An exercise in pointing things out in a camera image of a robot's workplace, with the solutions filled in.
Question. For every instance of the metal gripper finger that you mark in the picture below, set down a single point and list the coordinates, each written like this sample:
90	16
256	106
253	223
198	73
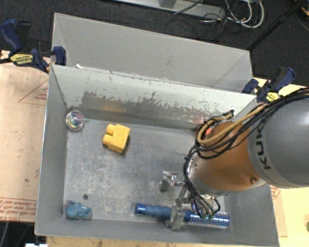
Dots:
177	219
168	181

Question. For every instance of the blue hair brush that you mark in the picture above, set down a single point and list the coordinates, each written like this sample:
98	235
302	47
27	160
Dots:
153	210

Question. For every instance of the grey metal bin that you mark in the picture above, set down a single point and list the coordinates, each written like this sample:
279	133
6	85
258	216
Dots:
124	173

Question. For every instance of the yellow toy building block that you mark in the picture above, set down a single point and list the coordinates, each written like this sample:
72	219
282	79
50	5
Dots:
117	139

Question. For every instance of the blue toy animal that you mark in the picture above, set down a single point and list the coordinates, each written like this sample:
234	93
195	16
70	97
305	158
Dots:
76	211

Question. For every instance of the clear glass ball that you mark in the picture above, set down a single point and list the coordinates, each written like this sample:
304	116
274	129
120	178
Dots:
75	120

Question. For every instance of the brown cardboard board red print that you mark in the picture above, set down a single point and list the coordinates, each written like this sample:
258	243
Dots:
13	142

